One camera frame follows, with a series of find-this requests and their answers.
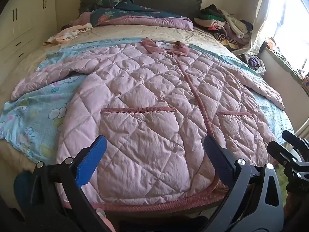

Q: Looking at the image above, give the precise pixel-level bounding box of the bed with beige sheet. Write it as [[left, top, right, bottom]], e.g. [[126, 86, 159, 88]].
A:
[[0, 22, 296, 177]]

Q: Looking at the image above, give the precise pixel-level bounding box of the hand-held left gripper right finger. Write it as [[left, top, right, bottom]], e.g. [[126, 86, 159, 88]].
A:
[[203, 135, 284, 232]]

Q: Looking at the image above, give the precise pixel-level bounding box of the dark floral quilt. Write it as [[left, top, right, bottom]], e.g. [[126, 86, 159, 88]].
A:
[[70, 0, 194, 32]]

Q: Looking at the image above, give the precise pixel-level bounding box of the small pink floral cloth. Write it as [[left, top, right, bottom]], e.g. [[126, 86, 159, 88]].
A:
[[43, 23, 93, 46]]

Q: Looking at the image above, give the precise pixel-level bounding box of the pink quilted jacket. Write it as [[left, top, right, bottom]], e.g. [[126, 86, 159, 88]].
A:
[[11, 37, 286, 209]]

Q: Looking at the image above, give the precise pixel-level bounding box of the bag of clothes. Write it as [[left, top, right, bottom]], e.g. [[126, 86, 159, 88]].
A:
[[238, 53, 266, 75]]

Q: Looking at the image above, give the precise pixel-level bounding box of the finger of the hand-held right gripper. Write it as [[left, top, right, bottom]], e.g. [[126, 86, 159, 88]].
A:
[[282, 130, 309, 151], [267, 140, 309, 182]]

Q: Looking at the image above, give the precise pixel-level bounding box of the window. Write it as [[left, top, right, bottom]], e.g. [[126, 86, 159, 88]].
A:
[[266, 0, 309, 70]]

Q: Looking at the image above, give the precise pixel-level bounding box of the white wardrobe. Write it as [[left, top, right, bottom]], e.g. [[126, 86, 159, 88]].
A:
[[0, 0, 57, 78]]

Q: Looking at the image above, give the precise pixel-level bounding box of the blue cartoon printed blanket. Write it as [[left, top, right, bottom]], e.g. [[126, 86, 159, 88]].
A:
[[0, 37, 294, 165]]

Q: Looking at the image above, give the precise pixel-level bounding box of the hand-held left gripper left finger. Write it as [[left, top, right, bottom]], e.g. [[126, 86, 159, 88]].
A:
[[30, 135, 114, 232]]

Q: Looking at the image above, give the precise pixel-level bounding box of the pile of clothes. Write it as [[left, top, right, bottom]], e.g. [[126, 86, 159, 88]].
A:
[[193, 4, 254, 50]]

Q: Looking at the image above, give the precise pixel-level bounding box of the green window sill mat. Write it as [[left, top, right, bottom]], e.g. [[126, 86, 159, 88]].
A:
[[263, 46, 309, 95]]

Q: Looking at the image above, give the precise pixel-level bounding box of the grey headboard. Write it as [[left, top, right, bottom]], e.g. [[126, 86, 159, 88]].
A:
[[79, 0, 203, 20]]

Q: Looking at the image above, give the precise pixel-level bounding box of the cream curtain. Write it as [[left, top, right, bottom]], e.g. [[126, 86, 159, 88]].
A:
[[233, 0, 286, 55]]

